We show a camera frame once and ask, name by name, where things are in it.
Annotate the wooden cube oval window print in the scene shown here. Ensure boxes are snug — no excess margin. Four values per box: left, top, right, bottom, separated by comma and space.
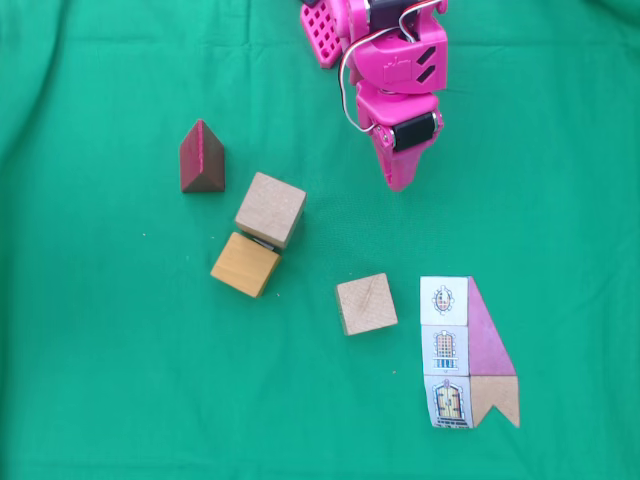
334, 272, 400, 337

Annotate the white red black servo cable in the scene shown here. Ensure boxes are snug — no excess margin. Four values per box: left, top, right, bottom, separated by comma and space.
337, 0, 447, 134

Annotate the wooden cube balcony window print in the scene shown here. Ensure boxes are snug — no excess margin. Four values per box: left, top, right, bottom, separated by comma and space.
234, 171, 308, 251

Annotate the yellow notched wooden block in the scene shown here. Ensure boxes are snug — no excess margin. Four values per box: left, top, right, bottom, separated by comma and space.
209, 231, 283, 300

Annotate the red triangular wedge block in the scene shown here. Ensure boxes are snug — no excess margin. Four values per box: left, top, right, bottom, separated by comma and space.
178, 118, 227, 195

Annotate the paper picture of house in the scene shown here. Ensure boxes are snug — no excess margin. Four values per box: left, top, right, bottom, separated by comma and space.
419, 275, 521, 430

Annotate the green cloth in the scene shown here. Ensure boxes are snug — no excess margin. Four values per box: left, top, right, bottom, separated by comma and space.
0, 0, 640, 480

